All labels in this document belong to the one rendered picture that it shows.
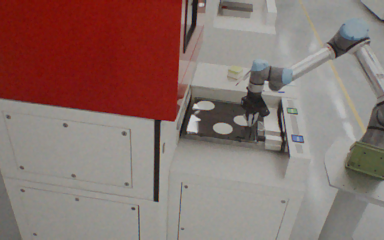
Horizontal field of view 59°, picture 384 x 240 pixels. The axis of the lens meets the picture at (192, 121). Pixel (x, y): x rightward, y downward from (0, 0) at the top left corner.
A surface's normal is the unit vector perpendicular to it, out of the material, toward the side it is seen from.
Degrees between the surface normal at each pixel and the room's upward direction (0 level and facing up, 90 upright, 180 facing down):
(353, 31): 41
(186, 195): 90
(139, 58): 90
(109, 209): 90
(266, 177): 0
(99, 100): 90
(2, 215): 0
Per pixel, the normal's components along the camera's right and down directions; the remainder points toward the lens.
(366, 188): 0.07, -0.84
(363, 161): -0.43, 0.47
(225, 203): -0.15, 0.53
